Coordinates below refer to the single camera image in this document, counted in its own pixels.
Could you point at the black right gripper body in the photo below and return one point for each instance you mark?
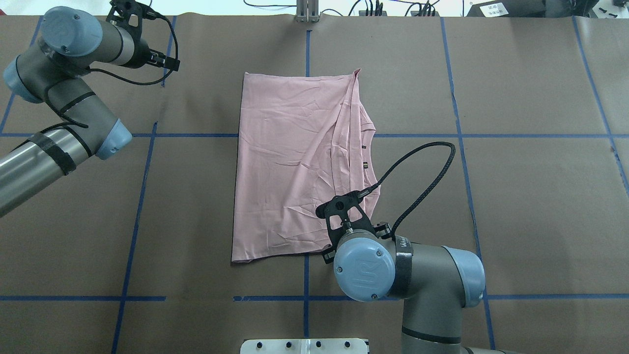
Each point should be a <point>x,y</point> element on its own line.
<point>383,229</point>

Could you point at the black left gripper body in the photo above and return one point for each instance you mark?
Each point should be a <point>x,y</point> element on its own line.
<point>141,52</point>

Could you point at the pink printed t-shirt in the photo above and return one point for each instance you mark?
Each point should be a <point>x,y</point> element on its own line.
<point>301,141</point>

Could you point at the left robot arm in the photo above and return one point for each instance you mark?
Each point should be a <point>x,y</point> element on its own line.
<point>52,71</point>

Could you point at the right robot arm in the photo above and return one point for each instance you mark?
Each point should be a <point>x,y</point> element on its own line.
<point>435,283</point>

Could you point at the black power box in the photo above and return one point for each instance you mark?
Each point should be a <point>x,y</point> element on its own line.
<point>507,8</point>

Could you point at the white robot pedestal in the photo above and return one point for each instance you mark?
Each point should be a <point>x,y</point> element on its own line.
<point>306,346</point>

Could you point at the aluminium frame post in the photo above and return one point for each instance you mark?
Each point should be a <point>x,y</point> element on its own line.
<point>307,11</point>

